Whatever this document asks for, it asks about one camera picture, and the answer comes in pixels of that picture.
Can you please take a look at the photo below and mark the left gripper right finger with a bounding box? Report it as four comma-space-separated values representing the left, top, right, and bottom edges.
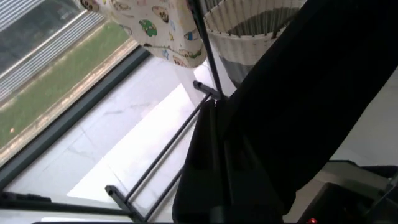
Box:
224, 136, 285, 223

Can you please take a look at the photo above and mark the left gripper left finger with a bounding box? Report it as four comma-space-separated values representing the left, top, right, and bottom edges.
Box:
172, 98, 231, 223

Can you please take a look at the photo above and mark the black garment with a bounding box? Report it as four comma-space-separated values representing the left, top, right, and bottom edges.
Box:
216, 0, 398, 215

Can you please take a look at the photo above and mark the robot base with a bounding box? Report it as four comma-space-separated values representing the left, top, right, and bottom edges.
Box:
295, 159, 398, 224

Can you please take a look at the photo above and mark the black clothes rack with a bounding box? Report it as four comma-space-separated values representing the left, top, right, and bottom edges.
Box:
0, 0, 230, 223

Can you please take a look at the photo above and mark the white laundry basket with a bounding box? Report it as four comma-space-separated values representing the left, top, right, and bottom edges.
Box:
203, 0, 307, 88

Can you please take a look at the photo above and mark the cream printed garment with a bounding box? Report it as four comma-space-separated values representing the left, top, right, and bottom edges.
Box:
74, 0, 208, 69

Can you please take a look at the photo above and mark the window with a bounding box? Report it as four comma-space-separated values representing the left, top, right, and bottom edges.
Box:
0, 0, 153, 191

